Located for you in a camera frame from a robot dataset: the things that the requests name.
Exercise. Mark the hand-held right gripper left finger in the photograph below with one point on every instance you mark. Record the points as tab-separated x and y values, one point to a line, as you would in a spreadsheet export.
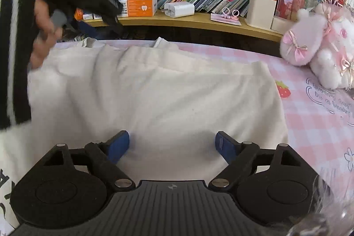
120	144

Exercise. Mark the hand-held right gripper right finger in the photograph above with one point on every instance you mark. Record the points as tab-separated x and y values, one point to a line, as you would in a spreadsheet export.
224	146

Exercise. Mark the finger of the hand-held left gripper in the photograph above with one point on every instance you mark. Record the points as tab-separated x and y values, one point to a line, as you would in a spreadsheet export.
86	28
113	24

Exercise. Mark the cream canvas tote bag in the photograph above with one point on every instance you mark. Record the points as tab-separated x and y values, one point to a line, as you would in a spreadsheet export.
166	92

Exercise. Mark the person's left forearm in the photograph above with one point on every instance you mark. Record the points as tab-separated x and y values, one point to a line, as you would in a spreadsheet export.
16	59

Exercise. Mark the person's left hand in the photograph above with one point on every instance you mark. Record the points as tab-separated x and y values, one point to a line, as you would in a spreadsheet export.
41	20

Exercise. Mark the long white and orange box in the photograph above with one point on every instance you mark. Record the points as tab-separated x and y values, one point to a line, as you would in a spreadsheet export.
141	6

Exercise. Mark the white charger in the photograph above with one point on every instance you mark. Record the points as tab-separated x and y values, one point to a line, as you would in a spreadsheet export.
178	9

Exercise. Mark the pink checked cartoon desk mat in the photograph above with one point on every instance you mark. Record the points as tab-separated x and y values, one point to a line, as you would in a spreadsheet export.
312	128

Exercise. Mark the small pink scissors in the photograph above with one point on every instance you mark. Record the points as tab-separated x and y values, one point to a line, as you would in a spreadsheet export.
228	16

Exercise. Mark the pale fuzzy fringe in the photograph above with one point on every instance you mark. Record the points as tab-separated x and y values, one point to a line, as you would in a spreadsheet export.
332	211

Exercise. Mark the small cream holder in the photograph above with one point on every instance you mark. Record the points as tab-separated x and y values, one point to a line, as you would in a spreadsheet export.
279	24

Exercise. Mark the cream pen holder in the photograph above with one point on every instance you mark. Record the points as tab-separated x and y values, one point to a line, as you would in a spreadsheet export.
260	12

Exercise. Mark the pink and white plush bunny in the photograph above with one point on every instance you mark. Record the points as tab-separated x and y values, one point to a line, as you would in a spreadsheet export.
326	45

